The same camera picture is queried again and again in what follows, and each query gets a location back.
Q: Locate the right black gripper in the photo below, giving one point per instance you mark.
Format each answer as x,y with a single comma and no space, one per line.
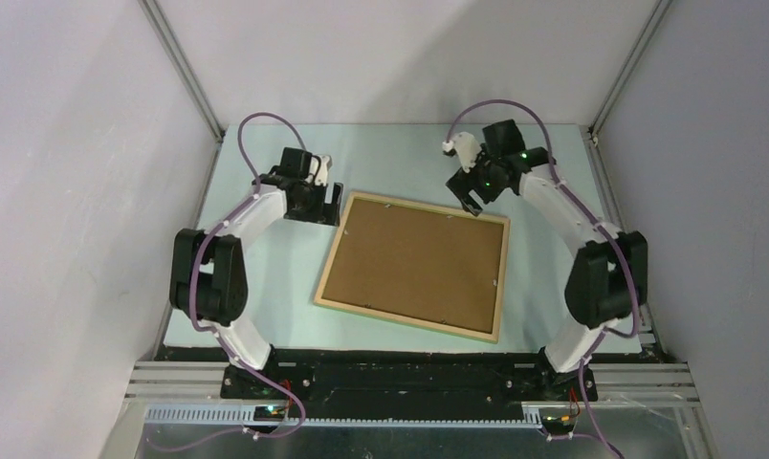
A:
461,183

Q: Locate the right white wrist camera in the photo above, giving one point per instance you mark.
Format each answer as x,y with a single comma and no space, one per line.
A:
465,147

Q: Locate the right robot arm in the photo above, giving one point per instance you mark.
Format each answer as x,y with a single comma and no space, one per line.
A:
608,281

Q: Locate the aluminium frame rails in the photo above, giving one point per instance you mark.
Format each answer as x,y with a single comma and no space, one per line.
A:
174,410

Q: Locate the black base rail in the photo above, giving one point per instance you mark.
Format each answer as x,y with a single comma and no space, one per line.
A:
407,386

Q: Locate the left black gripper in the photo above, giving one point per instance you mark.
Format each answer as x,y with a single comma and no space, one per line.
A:
326,213

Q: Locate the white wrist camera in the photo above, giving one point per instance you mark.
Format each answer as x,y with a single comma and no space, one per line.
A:
465,147
319,170

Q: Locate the wooden picture frame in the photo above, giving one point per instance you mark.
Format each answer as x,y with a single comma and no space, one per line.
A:
413,323

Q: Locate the brown backing board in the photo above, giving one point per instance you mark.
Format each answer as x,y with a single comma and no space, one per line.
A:
416,263

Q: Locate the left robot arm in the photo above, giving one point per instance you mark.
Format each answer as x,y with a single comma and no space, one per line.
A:
208,278

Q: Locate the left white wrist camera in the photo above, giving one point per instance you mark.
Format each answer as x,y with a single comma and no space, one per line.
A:
319,170

